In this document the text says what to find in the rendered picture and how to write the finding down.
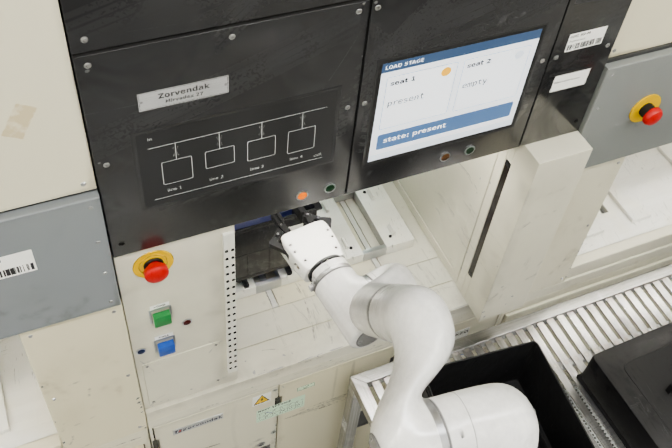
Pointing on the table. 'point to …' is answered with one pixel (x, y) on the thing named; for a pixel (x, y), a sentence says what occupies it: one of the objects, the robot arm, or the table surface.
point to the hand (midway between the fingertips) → (288, 214)
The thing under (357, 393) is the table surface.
